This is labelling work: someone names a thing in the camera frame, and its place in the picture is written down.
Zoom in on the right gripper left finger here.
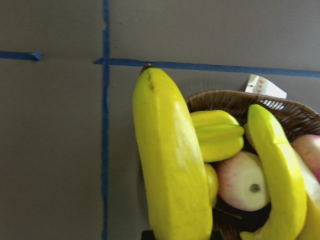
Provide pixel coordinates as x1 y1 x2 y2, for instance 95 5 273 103
141 230 156 240

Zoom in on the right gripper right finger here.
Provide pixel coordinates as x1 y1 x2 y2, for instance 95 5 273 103
211 230 223 240

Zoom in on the yellow lemon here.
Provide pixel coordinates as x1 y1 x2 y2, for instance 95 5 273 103
204 163 219 208

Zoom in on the brown wicker basket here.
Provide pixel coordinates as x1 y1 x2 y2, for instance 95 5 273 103
185 90 320 240

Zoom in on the yellow starfruit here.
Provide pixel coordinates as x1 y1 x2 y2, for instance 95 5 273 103
190 110 245 163

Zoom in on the red pink apple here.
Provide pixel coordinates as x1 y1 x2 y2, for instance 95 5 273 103
291 134 320 182

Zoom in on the yellow banana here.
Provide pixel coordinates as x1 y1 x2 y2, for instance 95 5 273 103
132 67 213 240
294 150 320 240
239 104 307 240

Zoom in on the white basket tag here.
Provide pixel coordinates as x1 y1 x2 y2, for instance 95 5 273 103
245 74 288 99

